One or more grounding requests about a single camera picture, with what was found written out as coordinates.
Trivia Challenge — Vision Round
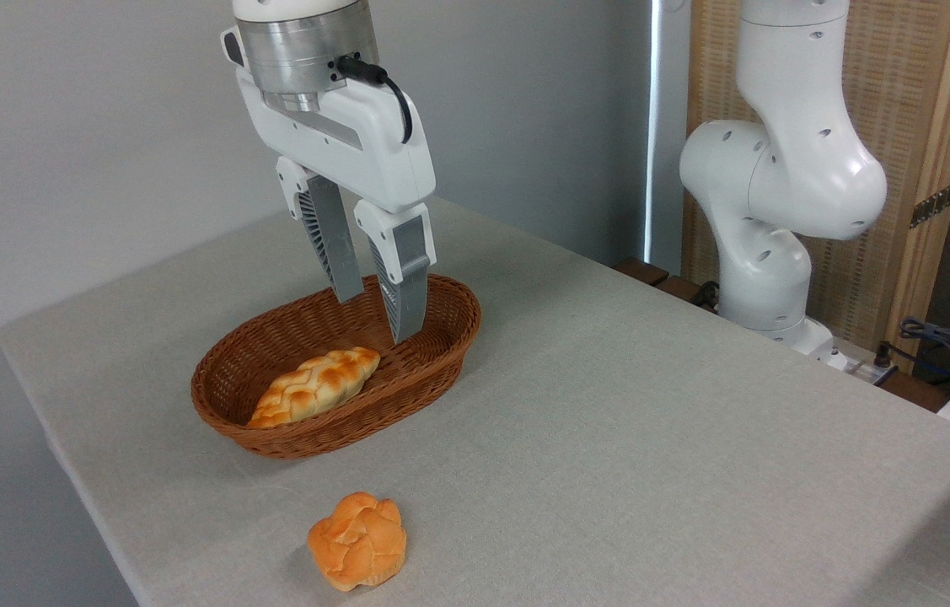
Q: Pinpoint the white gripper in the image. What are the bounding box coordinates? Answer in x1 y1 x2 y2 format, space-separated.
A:
221 26 438 346

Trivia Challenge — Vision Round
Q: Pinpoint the round knotted bread roll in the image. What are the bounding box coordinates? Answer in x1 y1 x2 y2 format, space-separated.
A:
307 492 408 593

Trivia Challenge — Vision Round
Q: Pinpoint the brown oval wicker basket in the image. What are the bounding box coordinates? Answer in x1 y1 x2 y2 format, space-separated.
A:
191 272 482 460

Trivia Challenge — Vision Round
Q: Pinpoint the long braided bread loaf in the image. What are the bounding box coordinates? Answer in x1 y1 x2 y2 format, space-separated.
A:
247 346 382 430

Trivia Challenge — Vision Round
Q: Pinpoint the silver metal wrist flange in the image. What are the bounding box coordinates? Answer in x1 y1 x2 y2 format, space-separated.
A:
235 0 380 113

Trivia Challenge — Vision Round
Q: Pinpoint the dark wooden platform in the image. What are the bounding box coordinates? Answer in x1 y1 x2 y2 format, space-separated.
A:
613 257 950 414

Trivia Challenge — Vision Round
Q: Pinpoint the grey tablecloth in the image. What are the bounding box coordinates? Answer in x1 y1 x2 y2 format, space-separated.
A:
0 194 950 607

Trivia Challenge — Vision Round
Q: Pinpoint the wooden rattan folding screen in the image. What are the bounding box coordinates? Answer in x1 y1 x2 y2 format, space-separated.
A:
681 0 950 373

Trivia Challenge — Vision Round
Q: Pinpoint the metal screen hinge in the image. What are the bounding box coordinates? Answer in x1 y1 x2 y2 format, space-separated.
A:
910 180 950 230

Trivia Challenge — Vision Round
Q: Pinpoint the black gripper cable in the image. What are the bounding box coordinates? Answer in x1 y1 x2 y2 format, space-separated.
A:
335 54 415 145

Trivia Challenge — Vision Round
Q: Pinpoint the thin black cable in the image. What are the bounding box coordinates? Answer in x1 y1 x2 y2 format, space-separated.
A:
874 341 950 390

